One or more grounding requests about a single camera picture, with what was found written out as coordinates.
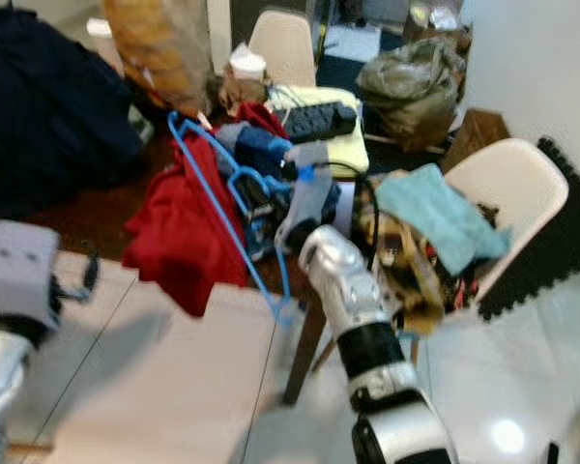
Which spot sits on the black power strip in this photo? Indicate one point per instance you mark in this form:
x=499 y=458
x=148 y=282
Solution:
x=319 y=121

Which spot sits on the blue denim garment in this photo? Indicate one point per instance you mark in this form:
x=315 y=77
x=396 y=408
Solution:
x=261 y=150

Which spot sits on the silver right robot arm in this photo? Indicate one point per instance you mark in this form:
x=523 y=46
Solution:
x=367 y=319

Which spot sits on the white chair wooden legs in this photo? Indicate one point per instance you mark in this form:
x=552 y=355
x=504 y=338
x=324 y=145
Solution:
x=512 y=188

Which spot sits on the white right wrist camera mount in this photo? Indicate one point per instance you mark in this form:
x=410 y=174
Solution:
x=304 y=198

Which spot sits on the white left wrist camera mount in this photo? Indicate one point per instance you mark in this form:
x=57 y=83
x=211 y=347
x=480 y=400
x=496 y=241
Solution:
x=19 y=271

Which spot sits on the blue plastic hanger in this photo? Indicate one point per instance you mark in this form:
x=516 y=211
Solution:
x=218 y=203

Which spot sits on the plain white chair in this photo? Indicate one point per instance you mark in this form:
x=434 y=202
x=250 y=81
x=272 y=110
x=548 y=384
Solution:
x=285 y=48

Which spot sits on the olive green bag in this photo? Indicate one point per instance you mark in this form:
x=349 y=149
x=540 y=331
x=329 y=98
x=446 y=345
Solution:
x=416 y=92

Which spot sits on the white paper cup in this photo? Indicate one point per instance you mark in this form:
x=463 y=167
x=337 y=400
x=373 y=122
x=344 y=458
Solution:
x=248 y=66

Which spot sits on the black foam mat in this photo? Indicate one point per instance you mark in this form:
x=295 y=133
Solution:
x=551 y=261

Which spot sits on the red t-shirt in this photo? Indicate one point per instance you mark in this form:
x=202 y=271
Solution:
x=184 y=232

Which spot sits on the dark wooden table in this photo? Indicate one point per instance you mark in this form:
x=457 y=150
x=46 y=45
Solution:
x=304 y=358

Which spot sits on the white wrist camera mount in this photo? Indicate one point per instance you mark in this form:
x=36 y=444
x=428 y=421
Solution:
x=304 y=198
x=19 y=271

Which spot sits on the yellow black patterned clothes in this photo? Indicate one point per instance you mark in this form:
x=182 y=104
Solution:
x=411 y=285

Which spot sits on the navy knit sweater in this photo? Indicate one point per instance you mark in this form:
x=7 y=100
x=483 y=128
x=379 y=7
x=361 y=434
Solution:
x=48 y=106

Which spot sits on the pale yellow pad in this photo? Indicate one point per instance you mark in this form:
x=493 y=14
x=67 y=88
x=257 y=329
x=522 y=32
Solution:
x=314 y=94

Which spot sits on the teal cloth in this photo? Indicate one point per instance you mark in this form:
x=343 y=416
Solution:
x=440 y=217

